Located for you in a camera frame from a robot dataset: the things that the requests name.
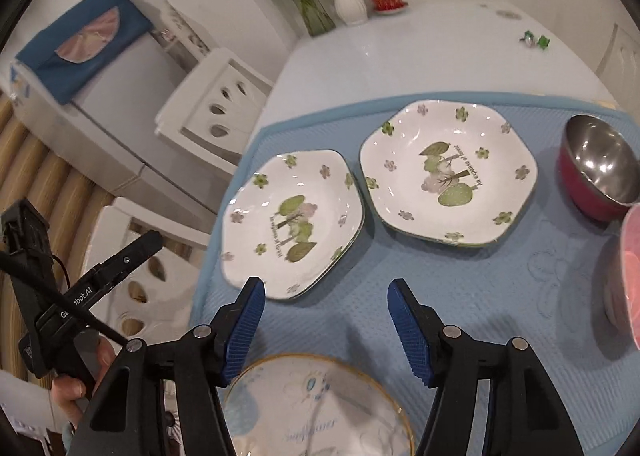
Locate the red steel bowl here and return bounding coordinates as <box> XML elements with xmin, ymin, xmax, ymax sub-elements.
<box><xmin>559</xmin><ymin>114</ymin><xmax>639</xmax><ymax>222</ymax></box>

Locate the person's left hand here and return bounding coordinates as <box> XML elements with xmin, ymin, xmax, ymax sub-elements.
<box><xmin>51</xmin><ymin>336</ymin><xmax>116</xmax><ymax>428</ymax></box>

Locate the white chair lower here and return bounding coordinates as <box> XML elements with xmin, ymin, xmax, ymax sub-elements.
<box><xmin>82</xmin><ymin>197</ymin><xmax>210</xmax><ymax>344</ymax></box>

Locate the white chair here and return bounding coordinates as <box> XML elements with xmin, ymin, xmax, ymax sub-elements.
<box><xmin>82</xmin><ymin>197</ymin><xmax>210</xmax><ymax>344</ymax></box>
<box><xmin>155</xmin><ymin>48</ymin><xmax>272</xmax><ymax>179</ymax></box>

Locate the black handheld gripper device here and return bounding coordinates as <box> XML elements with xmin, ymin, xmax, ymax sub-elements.
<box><xmin>1</xmin><ymin>198</ymin><xmax>163</xmax><ymax>396</ymax></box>

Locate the round gold-rimmed plate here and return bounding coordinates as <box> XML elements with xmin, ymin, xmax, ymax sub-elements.
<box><xmin>224</xmin><ymin>353</ymin><xmax>414</xmax><ymax>455</ymax></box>

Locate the pink bowl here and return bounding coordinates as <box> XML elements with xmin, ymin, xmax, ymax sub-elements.
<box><xmin>604</xmin><ymin>204</ymin><xmax>640</xmax><ymax>349</ymax></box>

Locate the left hexagonal floral plate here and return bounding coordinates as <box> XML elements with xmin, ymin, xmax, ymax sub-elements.
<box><xmin>221</xmin><ymin>150</ymin><xmax>366</xmax><ymax>301</ymax></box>

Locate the hexagonal floral plate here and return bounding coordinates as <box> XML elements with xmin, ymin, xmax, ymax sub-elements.
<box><xmin>359</xmin><ymin>100</ymin><xmax>538</xmax><ymax>247</ymax></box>
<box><xmin>221</xmin><ymin>150</ymin><xmax>366</xmax><ymax>301</ymax></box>

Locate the right hexagonal floral plate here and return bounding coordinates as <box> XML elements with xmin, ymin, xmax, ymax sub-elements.
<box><xmin>359</xmin><ymin>100</ymin><xmax>538</xmax><ymax>247</ymax></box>

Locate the white chair upper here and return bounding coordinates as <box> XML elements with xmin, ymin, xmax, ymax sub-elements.
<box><xmin>155</xmin><ymin>48</ymin><xmax>272</xmax><ymax>179</ymax></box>

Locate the small green toy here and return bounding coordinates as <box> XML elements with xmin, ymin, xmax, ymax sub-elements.
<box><xmin>520</xmin><ymin>31</ymin><xmax>550</xmax><ymax>50</ymax></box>

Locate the white ceramic vase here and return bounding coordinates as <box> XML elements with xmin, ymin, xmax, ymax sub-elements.
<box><xmin>334</xmin><ymin>0</ymin><xmax>368</xmax><ymax>26</ymax></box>

